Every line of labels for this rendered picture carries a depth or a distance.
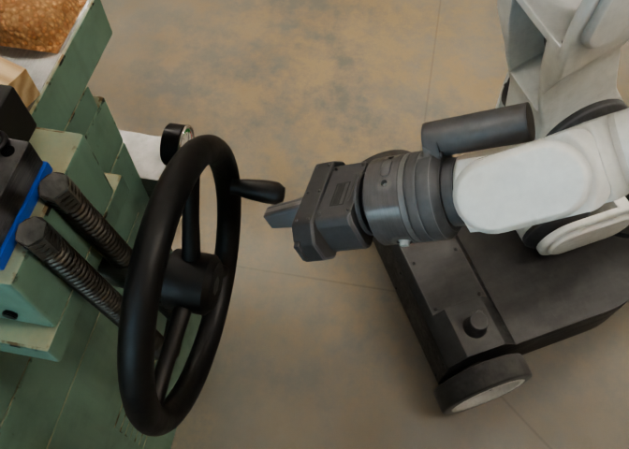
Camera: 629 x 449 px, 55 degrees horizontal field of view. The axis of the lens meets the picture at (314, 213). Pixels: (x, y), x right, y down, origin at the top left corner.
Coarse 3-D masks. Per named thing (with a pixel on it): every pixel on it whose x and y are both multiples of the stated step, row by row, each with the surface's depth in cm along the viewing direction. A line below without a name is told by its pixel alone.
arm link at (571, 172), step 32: (576, 128) 47; (608, 128) 47; (480, 160) 50; (512, 160) 48; (544, 160) 47; (576, 160) 46; (608, 160) 47; (480, 192) 50; (512, 192) 49; (544, 192) 48; (576, 192) 47; (608, 192) 47; (480, 224) 51; (512, 224) 49
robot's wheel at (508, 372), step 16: (480, 368) 117; (496, 368) 117; (512, 368) 118; (528, 368) 121; (448, 384) 120; (464, 384) 117; (480, 384) 116; (496, 384) 116; (512, 384) 127; (448, 400) 120; (464, 400) 118; (480, 400) 130
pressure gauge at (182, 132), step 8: (168, 128) 84; (176, 128) 84; (184, 128) 84; (192, 128) 87; (168, 136) 84; (176, 136) 84; (184, 136) 85; (192, 136) 88; (160, 144) 84; (168, 144) 84; (176, 144) 84; (160, 152) 84; (168, 152) 84; (168, 160) 85
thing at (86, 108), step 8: (88, 88) 69; (80, 96) 68; (88, 96) 69; (80, 104) 68; (88, 104) 69; (80, 112) 68; (88, 112) 70; (72, 120) 66; (80, 120) 68; (88, 120) 70; (72, 128) 67; (80, 128) 69
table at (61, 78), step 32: (96, 0) 67; (96, 32) 69; (32, 64) 62; (64, 64) 63; (96, 64) 70; (64, 96) 64; (64, 128) 65; (128, 192) 61; (96, 256) 56; (0, 320) 51; (64, 320) 52; (32, 352) 51
